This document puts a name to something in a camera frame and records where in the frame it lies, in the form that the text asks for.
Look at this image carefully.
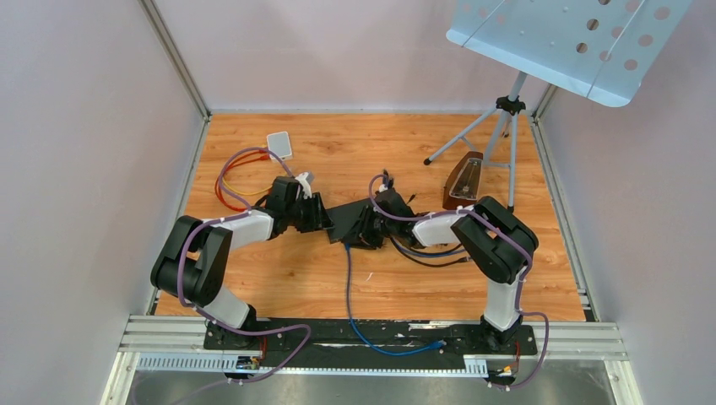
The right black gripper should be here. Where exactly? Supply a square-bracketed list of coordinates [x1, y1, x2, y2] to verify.
[344, 205, 399, 250]

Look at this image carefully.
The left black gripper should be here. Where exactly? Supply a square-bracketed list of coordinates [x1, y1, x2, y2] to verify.
[286, 192, 336, 234]

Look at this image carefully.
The blue network cable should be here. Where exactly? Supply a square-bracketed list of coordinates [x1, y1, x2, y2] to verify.
[344, 243, 448, 358]
[391, 237, 465, 259]

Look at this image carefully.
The black network switch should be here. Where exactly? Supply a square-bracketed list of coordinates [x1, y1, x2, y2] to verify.
[327, 198, 370, 244]

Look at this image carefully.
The small white router box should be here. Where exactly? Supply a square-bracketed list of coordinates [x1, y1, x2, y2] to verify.
[266, 131, 293, 161]

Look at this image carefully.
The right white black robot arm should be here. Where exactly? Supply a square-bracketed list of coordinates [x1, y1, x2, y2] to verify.
[339, 188, 540, 353]

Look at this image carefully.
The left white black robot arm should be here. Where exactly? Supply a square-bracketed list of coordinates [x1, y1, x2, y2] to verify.
[150, 172, 334, 348]

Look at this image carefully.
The brown wooden metronome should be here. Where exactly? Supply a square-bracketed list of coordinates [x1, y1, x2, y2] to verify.
[442, 151, 483, 210]

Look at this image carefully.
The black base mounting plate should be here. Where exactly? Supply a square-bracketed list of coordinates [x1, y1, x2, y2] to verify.
[203, 318, 538, 370]

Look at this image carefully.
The silver music stand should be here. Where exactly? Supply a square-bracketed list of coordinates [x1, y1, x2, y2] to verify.
[442, 1, 694, 208]

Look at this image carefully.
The red network cable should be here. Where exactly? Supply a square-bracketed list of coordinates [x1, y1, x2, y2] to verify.
[214, 150, 273, 213]

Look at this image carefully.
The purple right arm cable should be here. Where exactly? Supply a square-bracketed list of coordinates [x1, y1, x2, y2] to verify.
[367, 173, 551, 391]

